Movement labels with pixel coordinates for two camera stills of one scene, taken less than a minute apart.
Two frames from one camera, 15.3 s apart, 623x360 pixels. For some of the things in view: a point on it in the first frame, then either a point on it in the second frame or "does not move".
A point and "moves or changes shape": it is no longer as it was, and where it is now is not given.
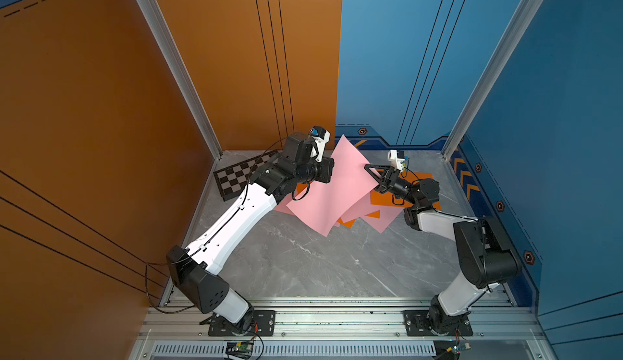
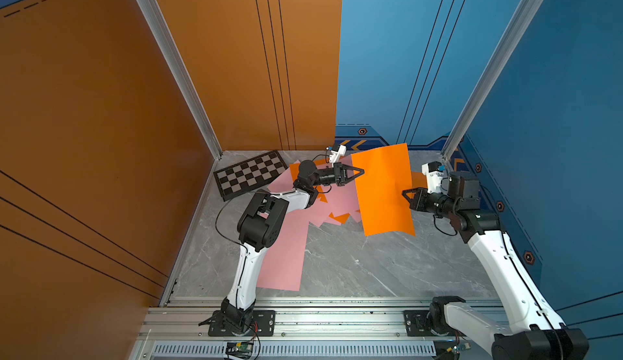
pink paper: [363, 207] to [336, 204]
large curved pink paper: [328, 204] to [281, 265]
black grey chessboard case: [233, 181] does not move
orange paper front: [350, 224] to [294, 169]
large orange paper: [387, 199] moves or changes shape
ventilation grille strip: [298, 349] does not move
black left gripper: [324, 166] to [337, 175]
